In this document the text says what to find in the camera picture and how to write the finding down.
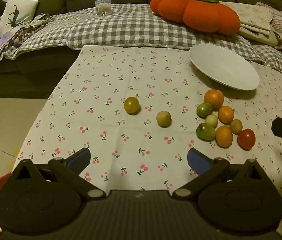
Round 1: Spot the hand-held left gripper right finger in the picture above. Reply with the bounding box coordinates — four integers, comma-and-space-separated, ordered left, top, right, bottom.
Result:
172, 148, 273, 197

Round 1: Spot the pale yellow tomato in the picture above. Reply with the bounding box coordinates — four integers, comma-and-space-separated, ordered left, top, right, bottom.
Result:
156, 111, 172, 127

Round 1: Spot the large orange tomato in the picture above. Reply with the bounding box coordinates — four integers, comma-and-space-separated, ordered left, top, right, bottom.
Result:
204, 89, 225, 109

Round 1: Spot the olive yellow tomato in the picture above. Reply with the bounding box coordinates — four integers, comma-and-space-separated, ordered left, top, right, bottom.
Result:
124, 96, 140, 115

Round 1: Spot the small olive tomato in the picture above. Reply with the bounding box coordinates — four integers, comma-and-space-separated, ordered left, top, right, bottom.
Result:
230, 119, 243, 134

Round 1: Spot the clear toothpick box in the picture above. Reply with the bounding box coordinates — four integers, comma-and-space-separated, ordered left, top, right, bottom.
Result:
95, 0, 111, 15

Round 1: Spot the orange knitted persimmon cushion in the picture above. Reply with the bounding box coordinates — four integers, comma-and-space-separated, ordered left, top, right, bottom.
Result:
150, 0, 241, 35

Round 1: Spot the white ribbed plate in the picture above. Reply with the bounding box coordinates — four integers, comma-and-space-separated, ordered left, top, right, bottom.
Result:
189, 44, 260, 91

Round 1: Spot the small pale green tomato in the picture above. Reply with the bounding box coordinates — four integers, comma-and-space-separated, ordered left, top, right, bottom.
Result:
205, 114, 219, 128

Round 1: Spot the folded floral cloth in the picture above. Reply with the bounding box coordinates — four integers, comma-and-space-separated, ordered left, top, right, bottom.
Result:
220, 1, 281, 47

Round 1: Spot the red tomato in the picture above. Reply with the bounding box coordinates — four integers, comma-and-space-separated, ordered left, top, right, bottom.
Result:
237, 128, 256, 150

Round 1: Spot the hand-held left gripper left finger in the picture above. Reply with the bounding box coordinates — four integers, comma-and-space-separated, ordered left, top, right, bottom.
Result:
11, 147, 106, 200

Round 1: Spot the cherry print tablecloth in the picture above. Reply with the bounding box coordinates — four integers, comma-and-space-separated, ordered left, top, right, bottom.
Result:
13, 45, 282, 240

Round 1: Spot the white pillow with green print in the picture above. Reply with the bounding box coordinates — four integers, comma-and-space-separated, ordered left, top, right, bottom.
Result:
0, 0, 39, 38

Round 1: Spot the dark floral cloth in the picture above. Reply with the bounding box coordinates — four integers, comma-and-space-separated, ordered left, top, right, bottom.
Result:
0, 14, 54, 55

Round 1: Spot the grey checked blanket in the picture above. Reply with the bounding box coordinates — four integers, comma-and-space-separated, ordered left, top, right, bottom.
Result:
0, 4, 282, 81

